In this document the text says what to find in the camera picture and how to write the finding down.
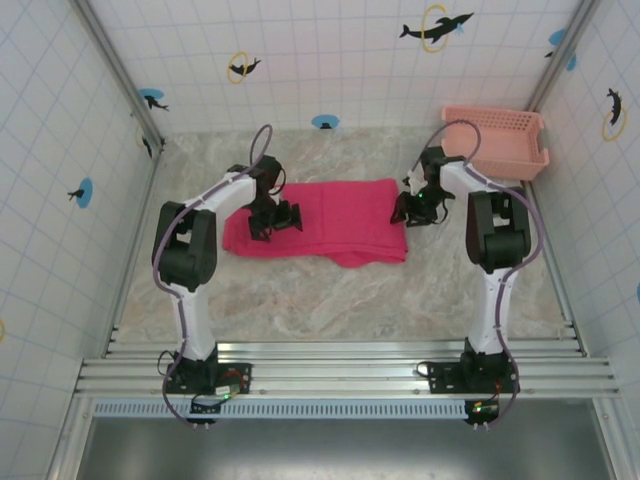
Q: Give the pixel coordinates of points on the aluminium frame post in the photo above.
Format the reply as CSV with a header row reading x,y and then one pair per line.
x,y
565,55
120,70

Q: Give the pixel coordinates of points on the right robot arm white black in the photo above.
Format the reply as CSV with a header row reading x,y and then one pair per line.
x,y
500,235

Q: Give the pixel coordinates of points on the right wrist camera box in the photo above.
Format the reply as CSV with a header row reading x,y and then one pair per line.
x,y
414,181

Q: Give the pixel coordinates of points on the grey metal panel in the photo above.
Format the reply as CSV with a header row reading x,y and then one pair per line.
x,y
350,450

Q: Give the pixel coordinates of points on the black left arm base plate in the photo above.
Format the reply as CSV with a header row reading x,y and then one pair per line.
x,y
200,380

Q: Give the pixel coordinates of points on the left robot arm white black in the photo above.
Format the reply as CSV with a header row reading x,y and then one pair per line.
x,y
187,250

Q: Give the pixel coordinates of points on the dolphin sticker on blue circle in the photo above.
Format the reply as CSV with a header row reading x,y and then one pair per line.
x,y
84,192
325,121
151,97
557,39

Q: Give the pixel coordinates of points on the aluminium rail beam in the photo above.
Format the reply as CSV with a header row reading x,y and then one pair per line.
x,y
325,370

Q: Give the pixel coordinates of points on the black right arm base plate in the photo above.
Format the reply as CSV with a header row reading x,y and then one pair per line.
x,y
450,377

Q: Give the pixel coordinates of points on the small circuit board green light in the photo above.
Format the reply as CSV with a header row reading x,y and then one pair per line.
x,y
226,392
482,409

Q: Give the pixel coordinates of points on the pink towel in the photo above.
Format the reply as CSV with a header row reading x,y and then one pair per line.
x,y
345,220

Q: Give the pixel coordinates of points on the pink plastic basket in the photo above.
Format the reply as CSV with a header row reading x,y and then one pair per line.
x,y
500,145

